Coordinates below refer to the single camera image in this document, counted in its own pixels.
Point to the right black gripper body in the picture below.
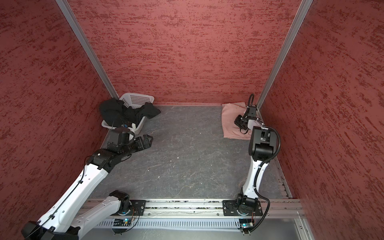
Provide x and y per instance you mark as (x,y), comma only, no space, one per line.
(239,121)

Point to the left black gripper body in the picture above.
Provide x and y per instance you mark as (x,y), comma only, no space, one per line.
(137,145)

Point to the pink shorts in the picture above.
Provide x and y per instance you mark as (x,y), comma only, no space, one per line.
(229,113)

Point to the black shorts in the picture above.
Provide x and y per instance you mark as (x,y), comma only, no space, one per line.
(116,114)

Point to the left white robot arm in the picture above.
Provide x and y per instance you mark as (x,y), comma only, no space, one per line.
(61,222)

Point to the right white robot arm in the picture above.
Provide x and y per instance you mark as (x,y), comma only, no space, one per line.
(264,145)

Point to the white plastic laundry basket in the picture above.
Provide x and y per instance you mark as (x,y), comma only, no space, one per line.
(135,101)

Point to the left circuit board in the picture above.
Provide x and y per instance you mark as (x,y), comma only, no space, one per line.
(124,223)

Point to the circuit board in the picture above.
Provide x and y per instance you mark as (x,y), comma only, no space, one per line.
(124,223)
(246,225)

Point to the right circuit board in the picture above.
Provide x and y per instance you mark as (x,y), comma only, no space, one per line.
(246,225)

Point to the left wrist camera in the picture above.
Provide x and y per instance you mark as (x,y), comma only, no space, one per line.
(119,140)

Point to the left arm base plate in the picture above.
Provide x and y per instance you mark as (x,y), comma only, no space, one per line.
(132,208)

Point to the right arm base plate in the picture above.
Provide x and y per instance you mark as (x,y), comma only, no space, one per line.
(251,207)

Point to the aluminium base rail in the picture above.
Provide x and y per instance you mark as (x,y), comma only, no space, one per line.
(213,208)

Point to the white slotted cable duct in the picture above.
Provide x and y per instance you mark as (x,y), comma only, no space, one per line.
(182,224)

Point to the left aluminium corner post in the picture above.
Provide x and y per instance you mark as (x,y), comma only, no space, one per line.
(79,33)

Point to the aluminium corner post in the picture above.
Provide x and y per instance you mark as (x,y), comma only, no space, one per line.
(79,33)
(290,37)

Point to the right aluminium corner post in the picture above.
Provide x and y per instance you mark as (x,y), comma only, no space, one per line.
(290,37)

